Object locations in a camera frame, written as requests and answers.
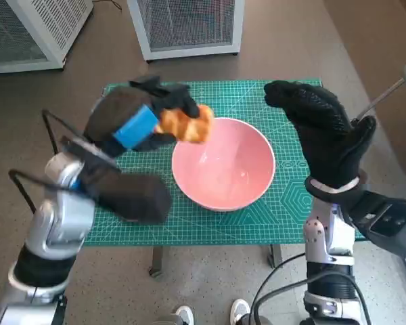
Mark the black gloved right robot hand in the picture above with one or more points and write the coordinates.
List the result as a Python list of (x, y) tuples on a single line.
[(325, 128)]

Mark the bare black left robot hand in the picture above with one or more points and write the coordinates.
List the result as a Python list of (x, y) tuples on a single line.
[(135, 127)]

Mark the long braided toy bread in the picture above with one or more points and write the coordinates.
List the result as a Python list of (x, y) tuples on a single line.
[(189, 127)]

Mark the pink bowl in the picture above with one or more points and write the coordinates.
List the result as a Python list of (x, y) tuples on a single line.
[(230, 176)]

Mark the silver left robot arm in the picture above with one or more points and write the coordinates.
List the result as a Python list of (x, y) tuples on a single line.
[(61, 216)]

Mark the grey metal rod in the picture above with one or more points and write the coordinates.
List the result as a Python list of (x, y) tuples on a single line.
[(379, 100)]

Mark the white mesh cabinet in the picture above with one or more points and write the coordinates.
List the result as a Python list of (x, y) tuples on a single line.
[(189, 50), (64, 20)]

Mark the green cutting mat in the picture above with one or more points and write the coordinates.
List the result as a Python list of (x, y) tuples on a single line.
[(230, 98)]

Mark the grey metal table leg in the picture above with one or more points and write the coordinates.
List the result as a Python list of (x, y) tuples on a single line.
[(275, 255), (156, 260)]

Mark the white shoe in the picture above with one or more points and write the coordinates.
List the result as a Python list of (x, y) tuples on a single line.
[(184, 315), (238, 309)]

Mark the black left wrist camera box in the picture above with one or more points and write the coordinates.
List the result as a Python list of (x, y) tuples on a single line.
[(135, 196)]

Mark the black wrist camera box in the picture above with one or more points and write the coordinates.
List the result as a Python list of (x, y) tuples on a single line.
[(135, 196), (389, 220)]

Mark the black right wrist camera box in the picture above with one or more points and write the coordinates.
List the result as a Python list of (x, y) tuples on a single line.
[(389, 220)]

